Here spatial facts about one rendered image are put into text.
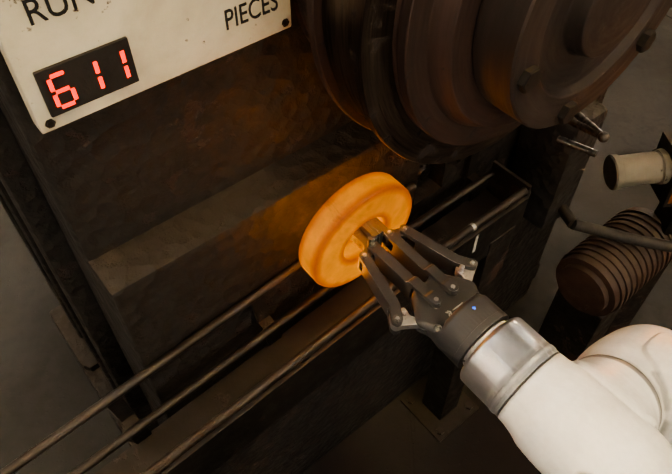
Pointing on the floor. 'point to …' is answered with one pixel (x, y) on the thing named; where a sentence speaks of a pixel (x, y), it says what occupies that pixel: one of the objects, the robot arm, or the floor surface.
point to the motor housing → (601, 282)
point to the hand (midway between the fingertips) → (358, 223)
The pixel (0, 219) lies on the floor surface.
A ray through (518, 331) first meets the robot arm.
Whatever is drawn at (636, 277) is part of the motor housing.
